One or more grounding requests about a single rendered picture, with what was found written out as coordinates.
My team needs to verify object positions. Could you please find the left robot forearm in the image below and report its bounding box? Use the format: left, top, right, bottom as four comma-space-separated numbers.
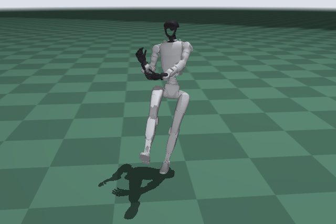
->
162, 60, 185, 81

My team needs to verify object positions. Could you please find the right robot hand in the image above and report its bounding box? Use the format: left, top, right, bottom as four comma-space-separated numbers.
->
136, 47, 148, 70

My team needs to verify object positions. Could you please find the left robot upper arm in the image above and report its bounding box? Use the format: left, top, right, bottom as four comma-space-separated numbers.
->
175, 42, 193, 68

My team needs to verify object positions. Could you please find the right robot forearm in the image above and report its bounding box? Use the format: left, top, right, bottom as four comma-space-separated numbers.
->
141, 64, 152, 73

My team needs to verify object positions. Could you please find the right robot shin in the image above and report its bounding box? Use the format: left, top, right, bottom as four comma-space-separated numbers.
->
144, 114, 156, 153

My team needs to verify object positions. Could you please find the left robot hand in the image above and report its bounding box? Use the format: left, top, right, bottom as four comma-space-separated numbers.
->
144, 69, 168, 80

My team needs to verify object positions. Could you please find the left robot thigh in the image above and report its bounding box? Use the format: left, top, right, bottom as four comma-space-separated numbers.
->
169, 90, 190, 135

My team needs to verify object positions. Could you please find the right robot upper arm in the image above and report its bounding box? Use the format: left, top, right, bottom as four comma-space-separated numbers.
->
149, 44, 160, 72

